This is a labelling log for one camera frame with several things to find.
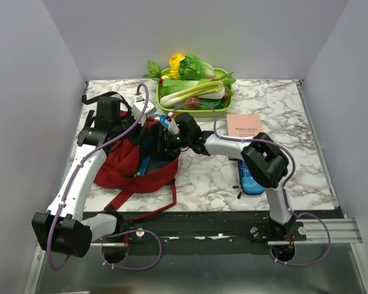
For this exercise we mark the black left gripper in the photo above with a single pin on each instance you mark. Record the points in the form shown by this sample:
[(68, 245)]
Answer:
[(141, 133)]

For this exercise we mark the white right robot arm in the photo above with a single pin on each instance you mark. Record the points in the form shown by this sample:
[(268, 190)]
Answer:
[(266, 162)]

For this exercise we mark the pink book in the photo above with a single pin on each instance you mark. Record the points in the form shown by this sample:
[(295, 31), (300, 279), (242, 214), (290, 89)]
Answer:
[(243, 125)]

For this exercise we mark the yellow toy flower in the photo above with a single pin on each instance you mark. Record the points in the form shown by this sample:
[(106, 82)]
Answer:
[(174, 65)]

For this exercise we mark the aluminium frame rail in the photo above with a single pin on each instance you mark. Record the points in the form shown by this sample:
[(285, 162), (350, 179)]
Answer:
[(324, 231)]

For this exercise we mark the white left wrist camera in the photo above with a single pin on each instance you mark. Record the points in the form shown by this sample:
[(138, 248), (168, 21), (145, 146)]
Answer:
[(142, 110)]

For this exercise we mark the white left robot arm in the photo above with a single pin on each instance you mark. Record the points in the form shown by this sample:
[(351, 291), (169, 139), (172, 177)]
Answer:
[(62, 228)]

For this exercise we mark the blue dinosaur pencil case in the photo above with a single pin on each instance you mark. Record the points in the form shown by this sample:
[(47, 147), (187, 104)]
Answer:
[(248, 185)]

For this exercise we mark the teal notebook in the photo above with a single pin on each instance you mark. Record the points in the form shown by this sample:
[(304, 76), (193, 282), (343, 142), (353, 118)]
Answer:
[(148, 157)]

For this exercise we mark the green leafy sprig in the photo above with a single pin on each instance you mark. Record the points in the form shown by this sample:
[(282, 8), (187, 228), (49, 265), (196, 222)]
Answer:
[(154, 71)]

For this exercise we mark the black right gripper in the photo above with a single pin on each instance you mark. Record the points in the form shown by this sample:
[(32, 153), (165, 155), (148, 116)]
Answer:
[(168, 149)]

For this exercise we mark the red student backpack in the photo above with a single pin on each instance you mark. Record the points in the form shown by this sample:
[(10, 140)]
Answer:
[(132, 171)]

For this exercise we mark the brown toy mushroom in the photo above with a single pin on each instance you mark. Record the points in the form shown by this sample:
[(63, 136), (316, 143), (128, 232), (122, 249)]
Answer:
[(192, 103)]

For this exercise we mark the orange treehouse children's book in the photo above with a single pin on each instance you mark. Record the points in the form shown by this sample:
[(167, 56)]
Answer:
[(164, 120)]

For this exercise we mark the green toy lettuce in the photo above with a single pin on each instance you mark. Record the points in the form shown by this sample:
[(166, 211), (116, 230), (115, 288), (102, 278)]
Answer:
[(193, 68)]

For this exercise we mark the toy celery stalk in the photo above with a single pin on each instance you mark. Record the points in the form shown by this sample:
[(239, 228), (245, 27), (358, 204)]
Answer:
[(172, 92)]

